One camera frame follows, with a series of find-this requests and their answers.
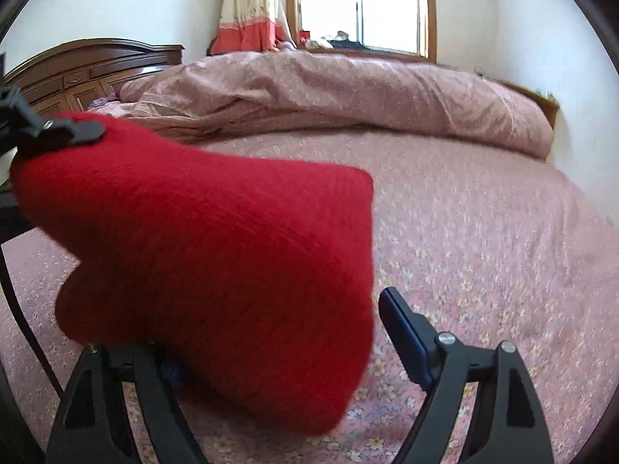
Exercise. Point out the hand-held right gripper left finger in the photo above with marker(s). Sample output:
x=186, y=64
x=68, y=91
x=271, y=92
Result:
x=151, y=399

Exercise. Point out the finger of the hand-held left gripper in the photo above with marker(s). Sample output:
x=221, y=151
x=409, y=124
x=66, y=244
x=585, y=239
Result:
x=72, y=131

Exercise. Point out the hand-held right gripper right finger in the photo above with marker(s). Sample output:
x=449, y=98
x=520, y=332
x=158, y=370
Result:
x=411, y=343

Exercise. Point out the red knit sweater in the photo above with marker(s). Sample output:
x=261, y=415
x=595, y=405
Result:
x=217, y=251

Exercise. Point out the pile of clothes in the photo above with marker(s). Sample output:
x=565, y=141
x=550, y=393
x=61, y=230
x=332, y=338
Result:
x=338, y=41

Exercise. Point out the purple cloth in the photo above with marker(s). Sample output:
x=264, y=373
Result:
x=102, y=102

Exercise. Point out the dark wooden headboard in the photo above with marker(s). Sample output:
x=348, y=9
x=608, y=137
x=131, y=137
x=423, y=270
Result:
x=72, y=75

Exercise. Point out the pink floral bed sheet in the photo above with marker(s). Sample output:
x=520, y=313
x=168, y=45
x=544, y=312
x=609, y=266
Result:
x=483, y=251

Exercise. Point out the cream and red curtain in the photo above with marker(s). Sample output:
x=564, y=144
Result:
x=246, y=9

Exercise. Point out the small red box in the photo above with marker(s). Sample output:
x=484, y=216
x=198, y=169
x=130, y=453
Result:
x=303, y=36

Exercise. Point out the pink floral quilt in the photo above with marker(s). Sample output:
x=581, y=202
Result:
x=362, y=92

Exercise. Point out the wooden bedside ledge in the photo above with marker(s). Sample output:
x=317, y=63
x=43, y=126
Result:
x=551, y=106

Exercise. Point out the window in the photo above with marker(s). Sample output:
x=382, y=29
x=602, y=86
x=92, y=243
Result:
x=367, y=0

